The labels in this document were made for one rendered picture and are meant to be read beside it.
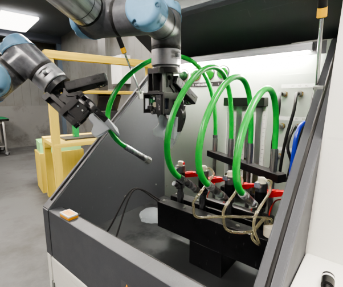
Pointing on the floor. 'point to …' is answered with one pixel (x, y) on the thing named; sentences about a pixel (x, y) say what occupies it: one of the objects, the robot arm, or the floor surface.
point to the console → (342, 152)
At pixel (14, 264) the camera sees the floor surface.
